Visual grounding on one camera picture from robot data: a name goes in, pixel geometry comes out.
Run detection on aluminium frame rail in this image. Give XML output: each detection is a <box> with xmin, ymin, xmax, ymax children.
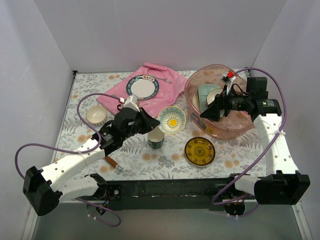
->
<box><xmin>22</xmin><ymin>198</ymin><xmax>312</xmax><ymax>240</ymax></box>

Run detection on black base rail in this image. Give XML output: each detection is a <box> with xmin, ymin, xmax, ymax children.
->
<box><xmin>82</xmin><ymin>176</ymin><xmax>258</xmax><ymax>213</ymax></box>

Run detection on silver fork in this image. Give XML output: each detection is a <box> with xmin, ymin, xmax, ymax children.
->
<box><xmin>156</xmin><ymin>77</ymin><xmax>172</xmax><ymax>84</ymax></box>

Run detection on dark green mug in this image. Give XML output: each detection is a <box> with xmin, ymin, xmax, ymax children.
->
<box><xmin>147</xmin><ymin>127</ymin><xmax>165</xmax><ymax>150</ymax></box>

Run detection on pink transparent plastic bin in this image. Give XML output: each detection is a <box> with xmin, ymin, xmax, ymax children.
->
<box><xmin>184</xmin><ymin>64</ymin><xmax>254</xmax><ymax>140</ymax></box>

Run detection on green rimmed white plate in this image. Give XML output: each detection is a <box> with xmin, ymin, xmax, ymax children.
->
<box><xmin>126</xmin><ymin>74</ymin><xmax>160</xmax><ymax>100</ymax></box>

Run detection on pink satin cloth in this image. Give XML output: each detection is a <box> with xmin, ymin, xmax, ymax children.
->
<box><xmin>105</xmin><ymin>63</ymin><xmax>187</xmax><ymax>118</ymax></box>

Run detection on wooden handled metal scraper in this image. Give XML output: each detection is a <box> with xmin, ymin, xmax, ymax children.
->
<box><xmin>104</xmin><ymin>156</ymin><xmax>124</xmax><ymax>173</ymax></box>

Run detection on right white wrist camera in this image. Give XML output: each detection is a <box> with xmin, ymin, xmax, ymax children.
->
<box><xmin>220</xmin><ymin>71</ymin><xmax>236</xmax><ymax>95</ymax></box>

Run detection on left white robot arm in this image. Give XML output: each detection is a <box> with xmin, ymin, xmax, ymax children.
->
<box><xmin>22</xmin><ymin>107</ymin><xmax>160</xmax><ymax>216</ymax></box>

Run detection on yellow patterned plate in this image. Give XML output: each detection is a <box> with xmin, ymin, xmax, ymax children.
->
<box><xmin>184</xmin><ymin>137</ymin><xmax>216</xmax><ymax>167</ymax></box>

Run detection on striped white bowl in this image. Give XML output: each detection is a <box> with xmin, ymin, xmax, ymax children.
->
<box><xmin>157</xmin><ymin>106</ymin><xmax>187</xmax><ymax>135</ymax></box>

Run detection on dark teal dotted bowl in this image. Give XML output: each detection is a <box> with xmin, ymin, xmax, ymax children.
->
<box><xmin>206</xmin><ymin>88</ymin><xmax>223</xmax><ymax>106</ymax></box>

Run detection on cream bowl pink rim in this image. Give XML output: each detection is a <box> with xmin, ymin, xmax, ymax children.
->
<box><xmin>86</xmin><ymin>105</ymin><xmax>108</xmax><ymax>126</ymax></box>

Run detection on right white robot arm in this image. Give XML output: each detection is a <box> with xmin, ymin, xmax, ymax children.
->
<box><xmin>200</xmin><ymin>76</ymin><xmax>311</xmax><ymax>205</ymax></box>

